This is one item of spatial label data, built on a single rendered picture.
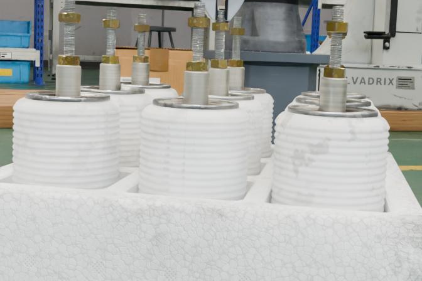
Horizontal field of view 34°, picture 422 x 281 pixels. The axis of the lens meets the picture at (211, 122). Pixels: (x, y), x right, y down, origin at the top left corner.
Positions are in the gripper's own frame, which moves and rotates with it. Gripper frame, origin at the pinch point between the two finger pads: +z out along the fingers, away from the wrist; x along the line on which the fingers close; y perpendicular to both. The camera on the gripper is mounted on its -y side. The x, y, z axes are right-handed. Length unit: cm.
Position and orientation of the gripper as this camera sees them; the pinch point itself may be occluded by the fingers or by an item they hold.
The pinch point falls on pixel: (220, 7)
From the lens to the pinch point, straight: 73.2
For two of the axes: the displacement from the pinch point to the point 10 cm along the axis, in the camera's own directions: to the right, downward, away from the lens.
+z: -0.4, 9.9, 1.0
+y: 1.2, 1.1, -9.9
